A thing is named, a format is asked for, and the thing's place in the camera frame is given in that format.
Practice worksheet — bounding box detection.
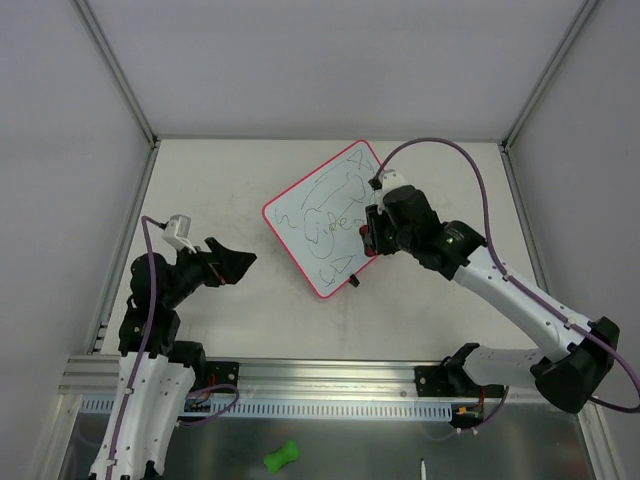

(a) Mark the red whiteboard eraser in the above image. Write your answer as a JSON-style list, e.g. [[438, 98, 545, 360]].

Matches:
[[359, 225, 375, 257]]

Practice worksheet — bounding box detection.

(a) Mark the pink framed whiteboard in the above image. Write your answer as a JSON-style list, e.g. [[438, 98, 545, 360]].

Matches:
[[262, 140, 381, 299]]

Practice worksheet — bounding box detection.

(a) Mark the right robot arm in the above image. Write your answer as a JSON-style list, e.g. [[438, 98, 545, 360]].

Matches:
[[360, 180, 620, 414]]

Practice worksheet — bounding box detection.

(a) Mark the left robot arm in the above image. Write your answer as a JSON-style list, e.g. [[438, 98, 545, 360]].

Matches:
[[89, 237, 257, 479]]

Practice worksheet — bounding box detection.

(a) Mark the green eraser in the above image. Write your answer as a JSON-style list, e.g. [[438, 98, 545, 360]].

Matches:
[[263, 440, 301, 474]]

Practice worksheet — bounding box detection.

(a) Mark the white marker pen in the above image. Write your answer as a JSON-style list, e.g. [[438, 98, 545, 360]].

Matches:
[[420, 458, 427, 480]]

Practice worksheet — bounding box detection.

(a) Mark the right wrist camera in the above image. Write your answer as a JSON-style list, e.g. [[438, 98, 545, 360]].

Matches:
[[368, 170, 409, 195]]

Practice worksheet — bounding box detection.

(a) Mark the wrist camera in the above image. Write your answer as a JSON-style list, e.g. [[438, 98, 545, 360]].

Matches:
[[162, 214, 196, 253], [368, 170, 409, 195]]

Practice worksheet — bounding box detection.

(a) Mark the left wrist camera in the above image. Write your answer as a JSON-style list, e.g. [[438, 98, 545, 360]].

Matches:
[[162, 214, 196, 253]]

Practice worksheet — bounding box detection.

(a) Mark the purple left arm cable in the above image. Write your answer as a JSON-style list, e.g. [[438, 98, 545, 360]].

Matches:
[[102, 215, 240, 480]]

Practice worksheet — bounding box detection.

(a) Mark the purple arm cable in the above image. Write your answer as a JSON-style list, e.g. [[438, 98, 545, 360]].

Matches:
[[372, 138, 640, 413], [102, 215, 240, 480]]

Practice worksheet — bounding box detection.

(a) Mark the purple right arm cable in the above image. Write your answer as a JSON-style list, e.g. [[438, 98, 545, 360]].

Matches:
[[372, 138, 640, 413]]

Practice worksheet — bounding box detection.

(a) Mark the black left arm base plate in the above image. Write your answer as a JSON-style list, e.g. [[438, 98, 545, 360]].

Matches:
[[192, 360, 240, 394]]

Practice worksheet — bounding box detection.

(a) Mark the right aluminium frame post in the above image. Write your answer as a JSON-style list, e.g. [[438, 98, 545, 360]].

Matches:
[[501, 0, 601, 153]]

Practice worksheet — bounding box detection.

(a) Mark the aluminium frame post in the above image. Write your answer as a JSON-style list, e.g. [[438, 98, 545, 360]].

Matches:
[[501, 0, 601, 153], [70, 0, 158, 148]]

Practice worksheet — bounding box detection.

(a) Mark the aluminium front rail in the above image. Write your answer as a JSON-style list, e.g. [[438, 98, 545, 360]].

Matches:
[[58, 354, 600, 402]]

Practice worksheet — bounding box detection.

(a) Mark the slotted cable duct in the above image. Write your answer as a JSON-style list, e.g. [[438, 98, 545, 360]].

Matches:
[[79, 396, 454, 423]]

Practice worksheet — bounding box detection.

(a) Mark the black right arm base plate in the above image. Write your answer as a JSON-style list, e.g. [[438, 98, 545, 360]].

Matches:
[[413, 365, 466, 397]]

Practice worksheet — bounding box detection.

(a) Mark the left aluminium frame post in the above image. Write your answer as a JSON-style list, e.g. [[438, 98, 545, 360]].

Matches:
[[70, 0, 158, 148]]

